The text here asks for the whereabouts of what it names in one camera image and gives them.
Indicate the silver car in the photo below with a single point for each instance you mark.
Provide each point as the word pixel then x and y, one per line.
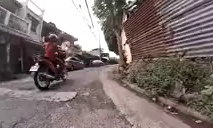
pixel 96 62

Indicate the grey car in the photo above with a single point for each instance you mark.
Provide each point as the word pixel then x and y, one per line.
pixel 74 63

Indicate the tree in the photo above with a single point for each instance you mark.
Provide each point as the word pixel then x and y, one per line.
pixel 114 23

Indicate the pale concrete gutter strip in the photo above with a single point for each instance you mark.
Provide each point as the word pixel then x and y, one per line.
pixel 134 103

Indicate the grey asphalt road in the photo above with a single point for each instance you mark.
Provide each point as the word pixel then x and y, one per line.
pixel 84 110

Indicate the building with dark roof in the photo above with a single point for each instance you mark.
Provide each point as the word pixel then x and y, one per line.
pixel 62 38

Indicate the person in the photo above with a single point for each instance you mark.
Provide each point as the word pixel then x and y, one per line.
pixel 51 50

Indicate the red motorcycle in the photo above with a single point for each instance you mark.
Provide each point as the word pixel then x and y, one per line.
pixel 47 71

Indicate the green bushes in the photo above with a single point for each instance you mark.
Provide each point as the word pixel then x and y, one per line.
pixel 167 75

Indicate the rusty corrugated metal fence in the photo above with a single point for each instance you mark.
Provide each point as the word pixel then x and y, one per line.
pixel 174 28

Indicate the grey building with balcony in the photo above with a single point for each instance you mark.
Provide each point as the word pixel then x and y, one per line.
pixel 14 40

